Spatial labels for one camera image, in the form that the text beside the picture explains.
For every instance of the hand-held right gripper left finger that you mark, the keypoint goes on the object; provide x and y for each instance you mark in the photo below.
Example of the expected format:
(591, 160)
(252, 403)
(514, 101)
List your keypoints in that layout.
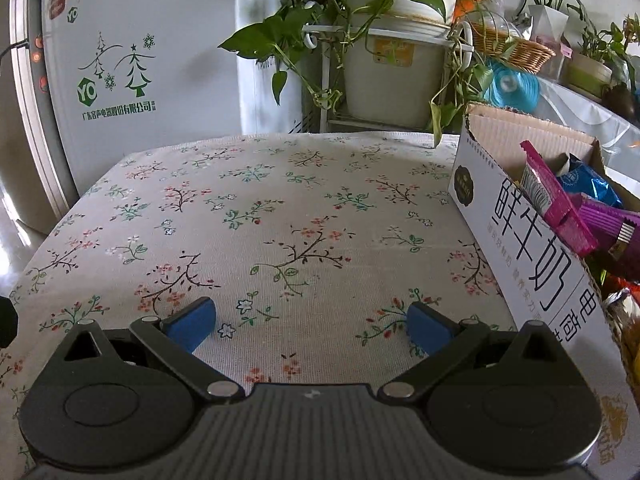
(192, 322)

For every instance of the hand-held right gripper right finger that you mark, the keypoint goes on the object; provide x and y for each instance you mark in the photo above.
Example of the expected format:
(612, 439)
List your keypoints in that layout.
(430, 327)

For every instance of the white printed cardboard box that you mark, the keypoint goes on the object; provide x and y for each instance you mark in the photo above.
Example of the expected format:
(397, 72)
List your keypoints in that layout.
(525, 240)

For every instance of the pink and white snack packet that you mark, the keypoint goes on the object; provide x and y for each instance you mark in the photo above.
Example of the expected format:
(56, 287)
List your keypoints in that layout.
(555, 200)

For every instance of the purple snack packet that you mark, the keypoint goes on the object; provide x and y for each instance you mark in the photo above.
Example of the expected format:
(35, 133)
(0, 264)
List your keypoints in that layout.
(610, 220)

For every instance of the blue snack packet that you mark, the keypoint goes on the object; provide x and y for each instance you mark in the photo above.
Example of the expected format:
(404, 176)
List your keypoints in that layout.
(590, 182)

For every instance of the floral tablecloth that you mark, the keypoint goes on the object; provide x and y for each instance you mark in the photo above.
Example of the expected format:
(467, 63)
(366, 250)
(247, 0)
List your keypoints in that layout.
(300, 185)

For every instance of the white metal plant stand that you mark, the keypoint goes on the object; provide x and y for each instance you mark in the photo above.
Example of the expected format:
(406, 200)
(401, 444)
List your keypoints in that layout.
(322, 110)

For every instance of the large white plant pot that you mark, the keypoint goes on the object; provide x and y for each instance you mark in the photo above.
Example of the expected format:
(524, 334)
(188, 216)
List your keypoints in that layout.
(395, 85)

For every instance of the clear plastic table cover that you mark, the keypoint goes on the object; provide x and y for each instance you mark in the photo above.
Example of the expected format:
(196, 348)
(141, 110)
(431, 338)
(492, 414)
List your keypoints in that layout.
(600, 120)

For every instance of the wicker basket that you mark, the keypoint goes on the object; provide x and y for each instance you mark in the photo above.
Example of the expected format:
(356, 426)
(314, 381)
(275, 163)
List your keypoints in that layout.
(525, 57)

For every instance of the dark brown pot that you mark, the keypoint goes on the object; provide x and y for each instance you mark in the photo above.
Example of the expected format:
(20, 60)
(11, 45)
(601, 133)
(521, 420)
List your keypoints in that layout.
(620, 102)

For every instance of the green pothos plant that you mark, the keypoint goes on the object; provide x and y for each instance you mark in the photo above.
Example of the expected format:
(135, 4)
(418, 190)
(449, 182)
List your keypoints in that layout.
(260, 35)

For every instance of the small potted plant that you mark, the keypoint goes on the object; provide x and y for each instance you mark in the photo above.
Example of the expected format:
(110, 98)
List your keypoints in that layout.
(587, 75)

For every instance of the white chest freezer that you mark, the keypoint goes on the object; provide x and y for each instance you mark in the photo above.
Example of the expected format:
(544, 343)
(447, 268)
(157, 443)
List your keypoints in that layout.
(175, 20)

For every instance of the plant in white vase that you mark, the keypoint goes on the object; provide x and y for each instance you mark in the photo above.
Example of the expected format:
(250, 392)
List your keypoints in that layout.
(547, 22)

